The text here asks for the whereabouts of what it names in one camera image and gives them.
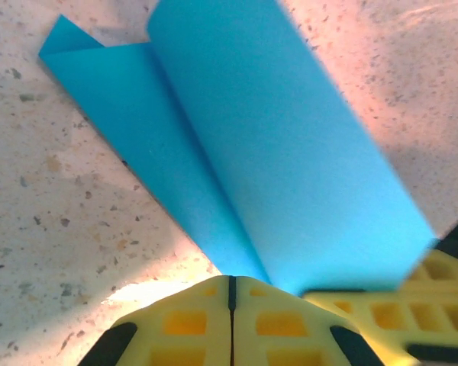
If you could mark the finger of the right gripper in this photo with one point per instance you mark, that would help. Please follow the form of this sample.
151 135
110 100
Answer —
404 316
446 274

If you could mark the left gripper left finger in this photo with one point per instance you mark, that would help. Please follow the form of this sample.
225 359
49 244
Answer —
183 328

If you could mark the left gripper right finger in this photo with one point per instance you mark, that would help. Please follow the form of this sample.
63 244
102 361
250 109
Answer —
282 328

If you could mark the blue paper sheet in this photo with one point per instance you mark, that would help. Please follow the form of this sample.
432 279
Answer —
252 152

